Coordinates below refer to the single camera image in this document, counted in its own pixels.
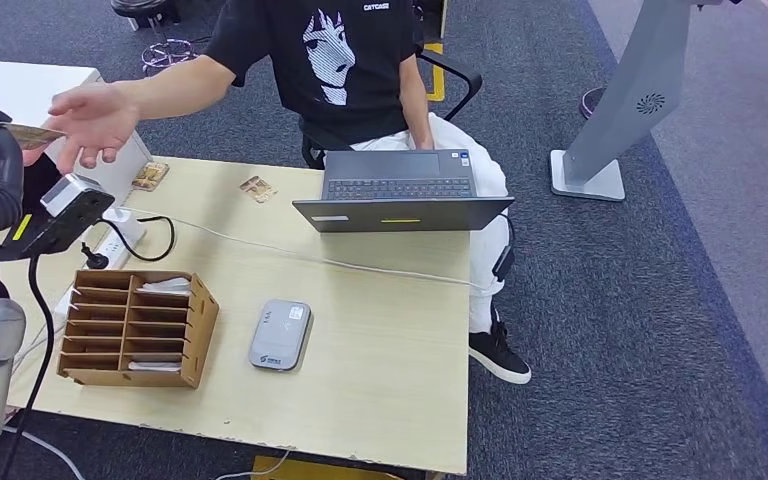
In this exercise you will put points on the grey laptop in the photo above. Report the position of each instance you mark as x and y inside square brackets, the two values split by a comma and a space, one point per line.
[400, 215]

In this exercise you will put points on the person's right hand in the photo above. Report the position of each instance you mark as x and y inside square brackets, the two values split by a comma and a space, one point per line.
[102, 119]

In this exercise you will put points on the black round base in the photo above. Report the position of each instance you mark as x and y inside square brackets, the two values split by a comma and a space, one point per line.
[590, 104]

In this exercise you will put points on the person's right forearm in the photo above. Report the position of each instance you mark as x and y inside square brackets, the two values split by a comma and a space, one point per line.
[172, 86]

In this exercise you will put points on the grey card reader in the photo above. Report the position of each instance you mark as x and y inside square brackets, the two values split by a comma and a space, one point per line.
[280, 334]

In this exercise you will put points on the black hanging power adapter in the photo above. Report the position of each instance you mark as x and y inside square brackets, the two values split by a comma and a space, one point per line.
[503, 264]

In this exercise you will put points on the person's left forearm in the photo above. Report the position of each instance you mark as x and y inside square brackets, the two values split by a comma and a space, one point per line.
[417, 106]

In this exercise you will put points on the wooden card organizer box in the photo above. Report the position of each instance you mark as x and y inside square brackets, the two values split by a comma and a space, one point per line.
[202, 331]

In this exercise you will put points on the black office chair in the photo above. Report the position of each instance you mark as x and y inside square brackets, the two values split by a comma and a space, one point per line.
[467, 78]

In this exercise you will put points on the white power strip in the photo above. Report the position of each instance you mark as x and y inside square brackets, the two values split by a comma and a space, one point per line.
[126, 228]

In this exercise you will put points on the white card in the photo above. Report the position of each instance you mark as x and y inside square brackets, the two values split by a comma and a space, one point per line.
[155, 366]
[168, 287]

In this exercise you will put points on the white cabinet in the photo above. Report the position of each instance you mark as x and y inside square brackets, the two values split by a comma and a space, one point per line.
[6, 86]

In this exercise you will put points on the black stool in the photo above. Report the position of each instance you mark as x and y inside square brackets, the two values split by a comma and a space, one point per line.
[139, 8]

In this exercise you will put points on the yellow box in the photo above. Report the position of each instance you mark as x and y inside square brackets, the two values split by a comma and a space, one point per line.
[304, 472]

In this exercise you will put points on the tan room key card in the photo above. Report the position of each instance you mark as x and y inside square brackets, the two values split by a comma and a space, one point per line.
[26, 136]

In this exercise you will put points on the chrome stool base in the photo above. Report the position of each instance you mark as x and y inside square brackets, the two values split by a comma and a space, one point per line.
[159, 54]

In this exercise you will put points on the grey kiosk stand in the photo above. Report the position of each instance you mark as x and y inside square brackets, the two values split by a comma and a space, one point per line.
[636, 86]

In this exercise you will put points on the person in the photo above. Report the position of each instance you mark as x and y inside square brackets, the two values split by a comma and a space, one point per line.
[357, 106]

